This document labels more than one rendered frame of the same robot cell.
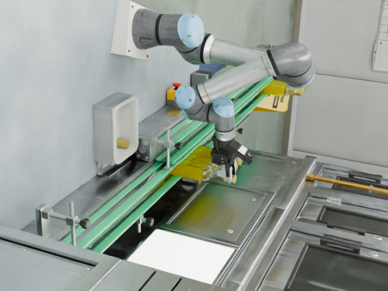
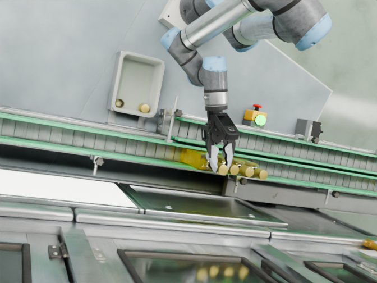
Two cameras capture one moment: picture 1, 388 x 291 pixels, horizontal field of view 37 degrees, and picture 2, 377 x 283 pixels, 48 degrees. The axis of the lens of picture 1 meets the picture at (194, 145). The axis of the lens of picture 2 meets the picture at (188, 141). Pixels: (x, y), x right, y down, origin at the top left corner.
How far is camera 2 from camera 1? 1.67 m
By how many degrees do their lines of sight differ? 48
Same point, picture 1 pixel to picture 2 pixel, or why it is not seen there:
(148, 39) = (189, 9)
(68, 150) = (70, 73)
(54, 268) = not seen: outside the picture
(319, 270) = (201, 270)
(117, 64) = not seen: hidden behind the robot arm
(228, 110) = (211, 61)
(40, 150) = (31, 48)
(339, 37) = not seen: outside the picture
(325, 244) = (264, 268)
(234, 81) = (210, 14)
